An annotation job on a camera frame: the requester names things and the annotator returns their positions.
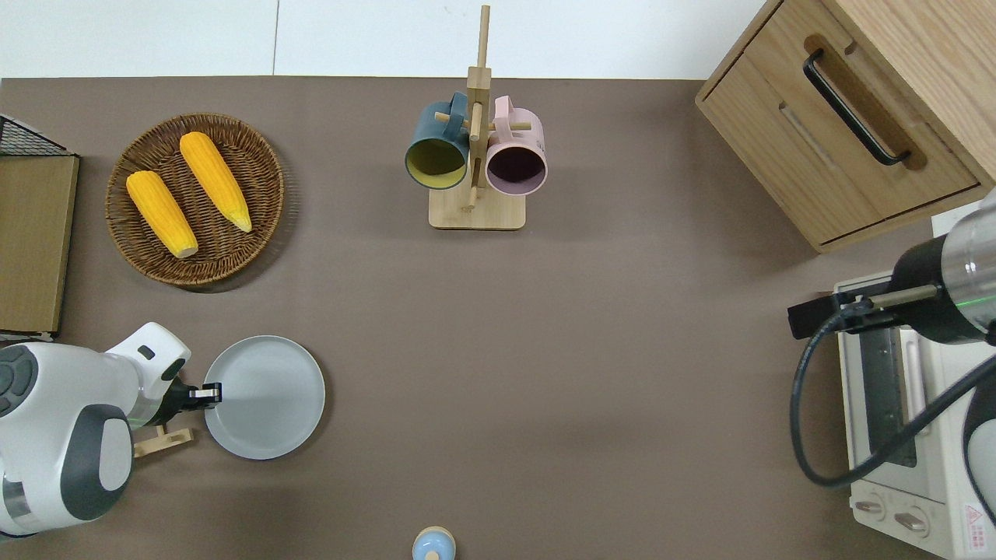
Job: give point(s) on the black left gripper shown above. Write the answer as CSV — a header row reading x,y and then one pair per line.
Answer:
x,y
175,400

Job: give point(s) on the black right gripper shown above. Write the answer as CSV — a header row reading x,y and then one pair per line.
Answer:
x,y
867,311

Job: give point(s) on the gray round plate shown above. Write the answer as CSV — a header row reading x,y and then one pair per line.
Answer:
x,y
268,397

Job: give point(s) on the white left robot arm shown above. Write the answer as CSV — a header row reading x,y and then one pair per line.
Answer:
x,y
54,389

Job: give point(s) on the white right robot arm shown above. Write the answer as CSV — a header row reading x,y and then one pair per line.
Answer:
x,y
941,288

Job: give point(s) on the wooden dish rack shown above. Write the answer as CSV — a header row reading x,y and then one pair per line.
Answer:
x,y
159,443

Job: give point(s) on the round wicker basket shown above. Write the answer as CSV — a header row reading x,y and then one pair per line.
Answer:
x,y
233,257

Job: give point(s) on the wooden drawer cabinet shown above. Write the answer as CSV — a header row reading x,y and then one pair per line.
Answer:
x,y
778,140

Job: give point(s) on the yellow corn cob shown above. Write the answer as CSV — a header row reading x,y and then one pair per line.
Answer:
x,y
159,211
214,179

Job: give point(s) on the brown table mat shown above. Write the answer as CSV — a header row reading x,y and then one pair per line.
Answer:
x,y
622,350

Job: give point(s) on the white toaster oven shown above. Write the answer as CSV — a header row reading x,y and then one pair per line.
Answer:
x,y
934,482

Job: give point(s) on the wooden shelf board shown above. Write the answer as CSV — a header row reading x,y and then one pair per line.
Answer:
x,y
35,241

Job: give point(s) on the pale blue dome wooden base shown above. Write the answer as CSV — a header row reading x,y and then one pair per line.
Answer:
x,y
433,546

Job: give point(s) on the wooden mug tree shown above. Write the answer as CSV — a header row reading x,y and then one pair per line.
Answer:
x,y
476,214

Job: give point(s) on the pink mug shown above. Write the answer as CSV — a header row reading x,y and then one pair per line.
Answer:
x,y
521,132

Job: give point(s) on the teal mug yellow inside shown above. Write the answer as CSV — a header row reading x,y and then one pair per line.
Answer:
x,y
440,132

